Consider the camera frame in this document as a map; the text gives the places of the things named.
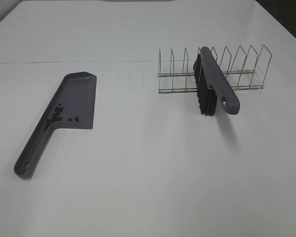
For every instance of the grey brush black bristles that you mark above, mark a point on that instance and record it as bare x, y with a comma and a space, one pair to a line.
212, 85

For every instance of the grey plastic dustpan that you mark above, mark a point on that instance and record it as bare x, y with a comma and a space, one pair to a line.
77, 89

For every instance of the pile of coffee beans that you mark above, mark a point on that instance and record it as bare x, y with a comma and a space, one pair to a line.
60, 116

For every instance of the chrome wire dish rack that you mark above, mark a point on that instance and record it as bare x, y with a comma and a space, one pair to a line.
244, 69

